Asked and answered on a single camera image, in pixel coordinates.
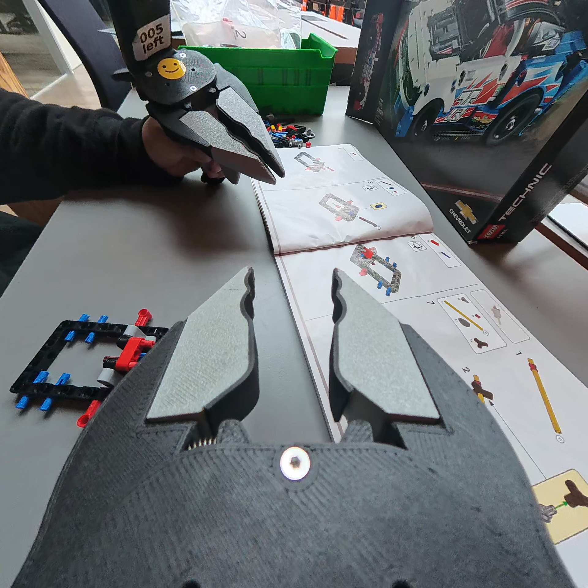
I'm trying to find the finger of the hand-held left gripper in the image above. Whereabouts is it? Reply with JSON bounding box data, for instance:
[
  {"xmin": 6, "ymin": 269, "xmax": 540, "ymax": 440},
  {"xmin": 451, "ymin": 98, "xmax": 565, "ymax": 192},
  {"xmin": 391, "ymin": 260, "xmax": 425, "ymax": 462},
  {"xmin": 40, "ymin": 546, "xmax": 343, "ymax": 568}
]
[
  {"xmin": 213, "ymin": 63, "xmax": 286, "ymax": 180},
  {"xmin": 179, "ymin": 106, "xmax": 277, "ymax": 185}
]

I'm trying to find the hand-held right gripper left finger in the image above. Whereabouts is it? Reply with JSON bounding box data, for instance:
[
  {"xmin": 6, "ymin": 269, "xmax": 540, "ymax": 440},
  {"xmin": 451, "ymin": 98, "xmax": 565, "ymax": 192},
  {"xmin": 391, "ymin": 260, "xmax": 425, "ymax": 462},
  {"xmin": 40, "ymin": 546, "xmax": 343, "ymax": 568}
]
[{"xmin": 146, "ymin": 266, "xmax": 261, "ymax": 425}]

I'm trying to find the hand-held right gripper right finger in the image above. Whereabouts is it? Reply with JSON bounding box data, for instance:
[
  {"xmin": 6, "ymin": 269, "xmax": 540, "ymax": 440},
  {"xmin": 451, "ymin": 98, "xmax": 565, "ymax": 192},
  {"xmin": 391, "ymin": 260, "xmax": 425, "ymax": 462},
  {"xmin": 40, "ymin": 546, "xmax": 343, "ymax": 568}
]
[{"xmin": 329, "ymin": 268, "xmax": 443, "ymax": 423}]

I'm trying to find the pile of lego pieces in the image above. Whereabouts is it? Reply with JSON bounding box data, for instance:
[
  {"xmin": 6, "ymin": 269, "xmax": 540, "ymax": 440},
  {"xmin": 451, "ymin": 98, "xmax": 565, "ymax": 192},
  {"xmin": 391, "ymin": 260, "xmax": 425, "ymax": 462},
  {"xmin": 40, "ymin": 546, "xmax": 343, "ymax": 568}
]
[{"xmin": 263, "ymin": 112, "xmax": 318, "ymax": 150}]

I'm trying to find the black lego frame assembly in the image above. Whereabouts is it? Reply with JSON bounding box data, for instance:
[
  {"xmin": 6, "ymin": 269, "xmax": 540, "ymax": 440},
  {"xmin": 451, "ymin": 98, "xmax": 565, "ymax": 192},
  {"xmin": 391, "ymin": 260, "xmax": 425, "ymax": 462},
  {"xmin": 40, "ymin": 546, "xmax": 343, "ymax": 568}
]
[{"xmin": 9, "ymin": 309, "xmax": 170, "ymax": 429}]

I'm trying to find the person's left forearm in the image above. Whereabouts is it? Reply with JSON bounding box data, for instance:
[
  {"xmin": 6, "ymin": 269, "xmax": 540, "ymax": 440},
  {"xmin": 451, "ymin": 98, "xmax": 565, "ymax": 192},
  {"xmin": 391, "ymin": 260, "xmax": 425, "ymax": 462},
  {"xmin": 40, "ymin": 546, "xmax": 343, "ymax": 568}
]
[{"xmin": 0, "ymin": 89, "xmax": 159, "ymax": 205}]

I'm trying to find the open lego instruction booklet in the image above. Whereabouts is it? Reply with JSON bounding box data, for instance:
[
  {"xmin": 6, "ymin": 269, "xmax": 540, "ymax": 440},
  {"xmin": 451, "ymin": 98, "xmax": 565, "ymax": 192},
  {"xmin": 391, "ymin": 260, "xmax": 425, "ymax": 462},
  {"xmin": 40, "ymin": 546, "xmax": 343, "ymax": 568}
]
[{"xmin": 252, "ymin": 143, "xmax": 588, "ymax": 547}]

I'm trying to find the black lego set box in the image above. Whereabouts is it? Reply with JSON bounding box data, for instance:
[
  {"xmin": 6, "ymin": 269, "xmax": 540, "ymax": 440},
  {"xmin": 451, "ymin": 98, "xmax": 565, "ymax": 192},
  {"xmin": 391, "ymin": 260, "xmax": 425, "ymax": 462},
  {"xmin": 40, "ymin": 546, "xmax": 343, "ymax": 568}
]
[{"xmin": 345, "ymin": 0, "xmax": 588, "ymax": 246}]

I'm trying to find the person's left hand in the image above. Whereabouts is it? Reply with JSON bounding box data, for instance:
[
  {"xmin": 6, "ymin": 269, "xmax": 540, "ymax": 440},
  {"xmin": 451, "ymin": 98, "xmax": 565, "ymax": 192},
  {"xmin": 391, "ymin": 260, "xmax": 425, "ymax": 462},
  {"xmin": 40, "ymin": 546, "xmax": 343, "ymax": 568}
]
[{"xmin": 141, "ymin": 116, "xmax": 216, "ymax": 178}]

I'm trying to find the green plastic bin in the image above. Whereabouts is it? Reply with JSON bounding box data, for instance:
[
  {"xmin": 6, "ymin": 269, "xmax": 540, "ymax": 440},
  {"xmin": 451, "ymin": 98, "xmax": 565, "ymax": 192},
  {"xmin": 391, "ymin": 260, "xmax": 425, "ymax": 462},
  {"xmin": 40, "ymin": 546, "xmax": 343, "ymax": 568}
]
[{"xmin": 178, "ymin": 33, "xmax": 338, "ymax": 118}]

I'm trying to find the clear plastic bag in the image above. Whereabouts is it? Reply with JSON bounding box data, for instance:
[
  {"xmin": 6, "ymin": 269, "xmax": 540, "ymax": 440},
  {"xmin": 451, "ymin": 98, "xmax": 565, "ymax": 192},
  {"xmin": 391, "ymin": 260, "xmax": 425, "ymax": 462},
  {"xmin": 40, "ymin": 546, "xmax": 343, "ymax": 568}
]
[{"xmin": 171, "ymin": 0, "xmax": 304, "ymax": 50}]

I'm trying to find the dark office chair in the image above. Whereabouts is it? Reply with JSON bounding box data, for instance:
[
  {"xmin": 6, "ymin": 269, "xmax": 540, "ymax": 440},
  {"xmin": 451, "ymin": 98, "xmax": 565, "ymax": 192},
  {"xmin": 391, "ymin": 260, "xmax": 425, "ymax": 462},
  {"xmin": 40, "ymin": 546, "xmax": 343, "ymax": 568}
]
[{"xmin": 39, "ymin": 0, "xmax": 134, "ymax": 111}]

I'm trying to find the white background table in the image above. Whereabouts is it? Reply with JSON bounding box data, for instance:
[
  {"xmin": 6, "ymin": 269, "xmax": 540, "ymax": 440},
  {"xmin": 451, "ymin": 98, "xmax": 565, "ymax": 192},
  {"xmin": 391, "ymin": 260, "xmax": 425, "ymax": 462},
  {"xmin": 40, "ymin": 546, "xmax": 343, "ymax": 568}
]
[{"xmin": 301, "ymin": 13, "xmax": 364, "ymax": 60}]

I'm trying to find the person's dark clothing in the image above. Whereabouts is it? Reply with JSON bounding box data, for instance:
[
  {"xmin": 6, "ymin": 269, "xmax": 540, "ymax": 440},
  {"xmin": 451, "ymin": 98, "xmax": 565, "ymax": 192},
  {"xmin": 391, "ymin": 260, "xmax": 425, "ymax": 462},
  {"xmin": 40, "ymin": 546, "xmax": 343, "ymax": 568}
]
[{"xmin": 0, "ymin": 212, "xmax": 46, "ymax": 295}]

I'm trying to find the white document stand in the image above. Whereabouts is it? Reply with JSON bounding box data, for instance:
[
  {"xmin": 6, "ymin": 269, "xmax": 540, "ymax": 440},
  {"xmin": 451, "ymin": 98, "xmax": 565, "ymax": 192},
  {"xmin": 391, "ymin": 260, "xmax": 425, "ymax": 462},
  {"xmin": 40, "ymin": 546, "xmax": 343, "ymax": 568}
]
[{"xmin": 549, "ymin": 201, "xmax": 588, "ymax": 242}]

